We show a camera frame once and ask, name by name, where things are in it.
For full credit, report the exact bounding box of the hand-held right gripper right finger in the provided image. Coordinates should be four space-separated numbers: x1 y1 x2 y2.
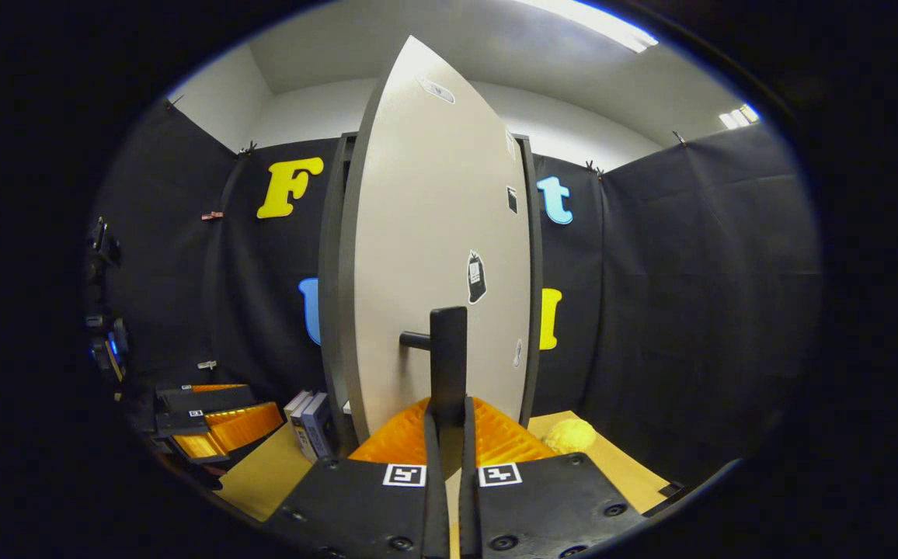
458 396 646 559

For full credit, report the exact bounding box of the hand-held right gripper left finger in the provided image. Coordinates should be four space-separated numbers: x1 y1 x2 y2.
263 396 451 559

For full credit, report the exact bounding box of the yellow coaster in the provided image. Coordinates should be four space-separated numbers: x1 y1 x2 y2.
544 419 597 455

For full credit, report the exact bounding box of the black cabinet door handle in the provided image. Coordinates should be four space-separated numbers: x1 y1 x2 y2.
400 307 469 459

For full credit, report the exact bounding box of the beige cabinet door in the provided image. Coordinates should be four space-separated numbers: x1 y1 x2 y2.
338 35 533 443

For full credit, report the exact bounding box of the dark grey cabinet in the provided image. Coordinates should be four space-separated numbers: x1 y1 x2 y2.
317 132 545 457

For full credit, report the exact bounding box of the blue book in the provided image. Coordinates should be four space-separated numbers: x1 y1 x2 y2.
301 392 336 460

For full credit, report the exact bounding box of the small ceiling light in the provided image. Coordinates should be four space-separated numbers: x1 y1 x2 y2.
719 105 761 129

